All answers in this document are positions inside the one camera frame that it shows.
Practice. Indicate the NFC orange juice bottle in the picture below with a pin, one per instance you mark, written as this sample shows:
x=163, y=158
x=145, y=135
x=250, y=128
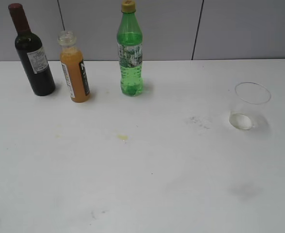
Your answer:
x=74, y=70

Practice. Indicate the transparent plastic cup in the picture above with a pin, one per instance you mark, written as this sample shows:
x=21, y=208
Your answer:
x=246, y=110

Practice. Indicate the green soda bottle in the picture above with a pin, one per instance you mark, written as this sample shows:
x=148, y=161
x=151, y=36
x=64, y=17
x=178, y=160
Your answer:
x=130, y=51

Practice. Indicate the dark red wine bottle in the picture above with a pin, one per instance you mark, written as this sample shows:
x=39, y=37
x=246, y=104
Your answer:
x=31, y=53

